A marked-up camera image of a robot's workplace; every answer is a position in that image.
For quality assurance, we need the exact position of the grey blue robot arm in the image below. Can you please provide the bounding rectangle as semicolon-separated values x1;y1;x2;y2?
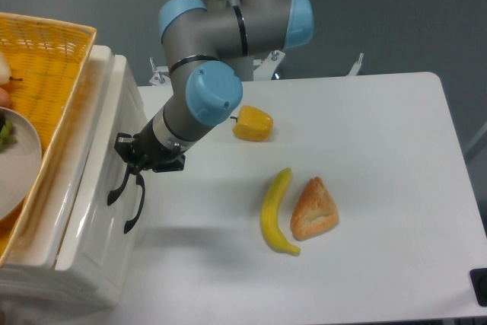
116;0;314;174

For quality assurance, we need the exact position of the pink toy sausage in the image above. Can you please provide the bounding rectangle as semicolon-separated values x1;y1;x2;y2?
0;88;12;109

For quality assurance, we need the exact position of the black lower drawer handle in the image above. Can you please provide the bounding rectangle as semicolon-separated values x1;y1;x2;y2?
123;174;147;234

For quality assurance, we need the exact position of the yellow woven basket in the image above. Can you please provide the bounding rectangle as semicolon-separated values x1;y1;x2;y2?
1;13;97;263

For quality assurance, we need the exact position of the grey plate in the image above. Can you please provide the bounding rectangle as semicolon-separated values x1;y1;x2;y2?
1;107;42;220

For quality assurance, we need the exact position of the white drawer cabinet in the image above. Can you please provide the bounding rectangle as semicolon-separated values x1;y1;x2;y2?
1;46;129;306

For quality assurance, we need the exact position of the black object at table edge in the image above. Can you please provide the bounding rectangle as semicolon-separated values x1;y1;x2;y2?
469;268;487;307

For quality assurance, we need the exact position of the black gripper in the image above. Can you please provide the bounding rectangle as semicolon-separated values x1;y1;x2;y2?
114;119;186;175

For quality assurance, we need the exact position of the toy croissant bread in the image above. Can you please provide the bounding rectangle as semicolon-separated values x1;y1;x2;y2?
290;177;339;241

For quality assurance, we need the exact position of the yellow toy banana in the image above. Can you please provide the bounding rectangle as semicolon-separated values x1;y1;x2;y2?
259;167;301;256

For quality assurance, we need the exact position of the yellow toy bell pepper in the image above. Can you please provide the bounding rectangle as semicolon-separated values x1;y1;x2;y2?
231;105;274;142

